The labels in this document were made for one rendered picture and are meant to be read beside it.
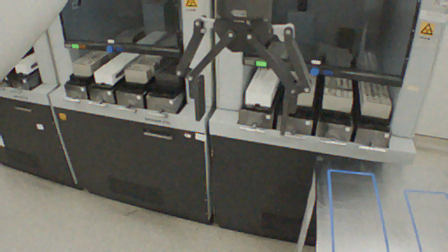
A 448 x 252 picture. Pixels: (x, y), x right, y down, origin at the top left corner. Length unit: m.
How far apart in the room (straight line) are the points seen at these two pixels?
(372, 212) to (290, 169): 0.57
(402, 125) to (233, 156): 0.71
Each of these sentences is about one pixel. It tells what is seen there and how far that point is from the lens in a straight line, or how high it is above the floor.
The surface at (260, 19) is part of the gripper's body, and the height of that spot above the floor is 1.36.
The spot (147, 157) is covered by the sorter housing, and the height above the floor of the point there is 0.46.
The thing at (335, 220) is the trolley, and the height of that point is 0.82.
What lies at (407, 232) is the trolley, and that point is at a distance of 0.95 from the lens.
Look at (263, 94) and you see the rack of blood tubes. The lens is 1.31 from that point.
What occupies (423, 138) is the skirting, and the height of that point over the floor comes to 0.06.
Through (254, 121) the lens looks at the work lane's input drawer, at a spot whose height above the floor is 0.76.
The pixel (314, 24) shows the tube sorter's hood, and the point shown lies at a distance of 1.22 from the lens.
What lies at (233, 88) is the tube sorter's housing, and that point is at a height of 0.84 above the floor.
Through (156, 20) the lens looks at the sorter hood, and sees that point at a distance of 1.39.
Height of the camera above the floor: 1.49
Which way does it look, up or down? 33 degrees down
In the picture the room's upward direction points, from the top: straight up
